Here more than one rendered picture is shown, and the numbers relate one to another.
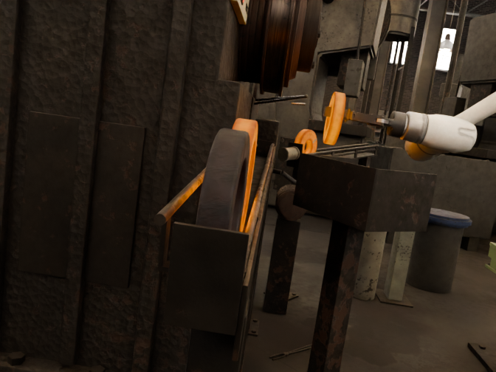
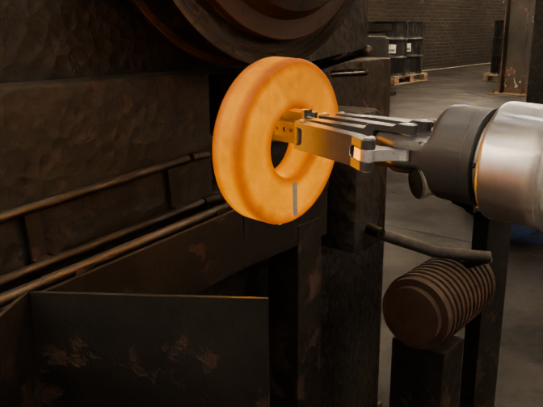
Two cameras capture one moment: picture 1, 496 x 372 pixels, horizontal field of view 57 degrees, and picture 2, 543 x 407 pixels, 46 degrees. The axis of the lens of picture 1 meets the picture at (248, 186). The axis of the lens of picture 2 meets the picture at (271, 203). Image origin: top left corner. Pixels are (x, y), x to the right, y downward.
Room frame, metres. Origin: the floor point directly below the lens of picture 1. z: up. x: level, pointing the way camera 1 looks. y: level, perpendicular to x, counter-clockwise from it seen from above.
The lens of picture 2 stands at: (0.91, -0.59, 0.93)
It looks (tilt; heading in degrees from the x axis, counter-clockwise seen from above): 15 degrees down; 37
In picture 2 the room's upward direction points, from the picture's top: straight up
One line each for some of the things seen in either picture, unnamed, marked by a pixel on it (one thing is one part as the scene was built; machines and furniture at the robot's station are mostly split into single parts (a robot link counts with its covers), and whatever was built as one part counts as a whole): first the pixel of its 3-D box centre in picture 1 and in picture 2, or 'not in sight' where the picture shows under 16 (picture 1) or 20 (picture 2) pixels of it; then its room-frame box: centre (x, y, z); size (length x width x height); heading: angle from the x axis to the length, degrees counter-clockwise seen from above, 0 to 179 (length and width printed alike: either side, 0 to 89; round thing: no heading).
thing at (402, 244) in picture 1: (403, 240); not in sight; (2.25, -0.81, 0.31); 0.24 x 0.16 x 0.62; 177
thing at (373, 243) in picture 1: (370, 246); not in sight; (2.22, -0.65, 0.26); 0.12 x 0.12 x 0.52
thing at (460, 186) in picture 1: (414, 191); not in sight; (3.99, -1.45, 0.39); 1.03 x 0.83 x 0.77; 102
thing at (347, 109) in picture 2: (262, 149); (343, 178); (1.85, -0.04, 0.68); 0.11 x 0.08 x 0.24; 87
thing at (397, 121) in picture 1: (387, 122); (435, 149); (1.39, -0.39, 0.84); 0.09 x 0.08 x 0.07; 87
